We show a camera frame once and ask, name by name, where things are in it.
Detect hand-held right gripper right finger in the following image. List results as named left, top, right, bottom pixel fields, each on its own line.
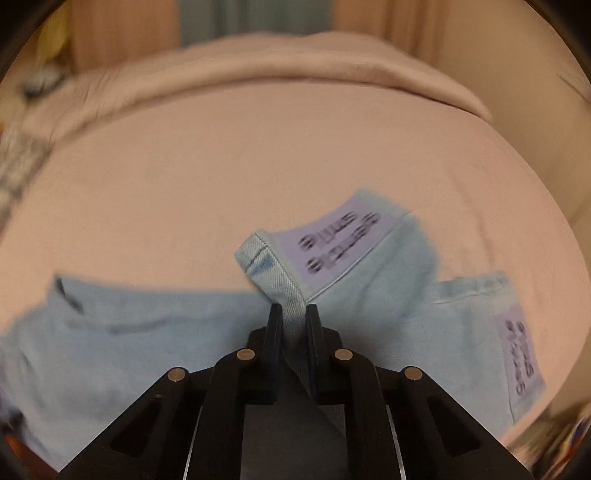
left=305, top=304, right=536, bottom=480

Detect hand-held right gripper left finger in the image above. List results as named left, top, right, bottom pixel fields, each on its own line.
left=55, top=304, right=284, bottom=480

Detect light blue denim pants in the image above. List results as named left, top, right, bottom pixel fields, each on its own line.
left=0, top=188, right=548, bottom=472

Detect pink bed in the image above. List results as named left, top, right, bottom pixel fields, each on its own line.
left=0, top=74, right=583, bottom=467

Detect pink blanket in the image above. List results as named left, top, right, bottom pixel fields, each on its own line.
left=60, top=32, right=492, bottom=144

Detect plaid cloth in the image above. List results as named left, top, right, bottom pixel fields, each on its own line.
left=0, top=124, right=56, bottom=222

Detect blue curtain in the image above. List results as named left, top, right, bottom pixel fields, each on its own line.
left=178, top=0, right=334, bottom=47

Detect pink curtain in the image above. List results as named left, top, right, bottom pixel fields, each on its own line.
left=332, top=0, right=448, bottom=65
left=69, top=0, right=181, bottom=70

